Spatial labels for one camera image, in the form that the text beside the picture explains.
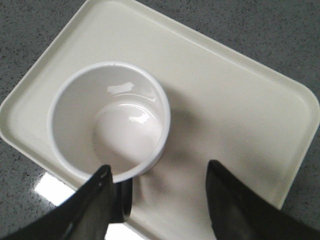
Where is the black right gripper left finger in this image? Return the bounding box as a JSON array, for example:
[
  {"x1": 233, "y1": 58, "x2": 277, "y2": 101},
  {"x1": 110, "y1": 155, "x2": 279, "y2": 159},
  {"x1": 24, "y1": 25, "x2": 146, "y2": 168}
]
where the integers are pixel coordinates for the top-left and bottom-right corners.
[{"x1": 2, "y1": 165, "x2": 114, "y2": 240}]

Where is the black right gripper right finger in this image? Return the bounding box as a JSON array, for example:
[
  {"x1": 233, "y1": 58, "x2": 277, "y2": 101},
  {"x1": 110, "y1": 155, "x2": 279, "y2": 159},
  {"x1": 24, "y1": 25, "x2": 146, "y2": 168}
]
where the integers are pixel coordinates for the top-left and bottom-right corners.
[{"x1": 207, "y1": 160, "x2": 320, "y2": 240}]

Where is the white smiley mug black handle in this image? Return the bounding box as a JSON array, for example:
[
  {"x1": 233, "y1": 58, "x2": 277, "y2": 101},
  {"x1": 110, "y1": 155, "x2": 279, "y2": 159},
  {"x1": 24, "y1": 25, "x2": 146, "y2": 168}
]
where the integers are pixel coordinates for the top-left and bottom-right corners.
[{"x1": 47, "y1": 61, "x2": 171, "y2": 223}]

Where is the cream rectangular tray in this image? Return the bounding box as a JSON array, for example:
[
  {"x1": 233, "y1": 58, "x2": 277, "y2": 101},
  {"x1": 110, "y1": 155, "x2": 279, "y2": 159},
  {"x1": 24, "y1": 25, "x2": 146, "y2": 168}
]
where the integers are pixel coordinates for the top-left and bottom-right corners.
[{"x1": 0, "y1": 0, "x2": 320, "y2": 240}]

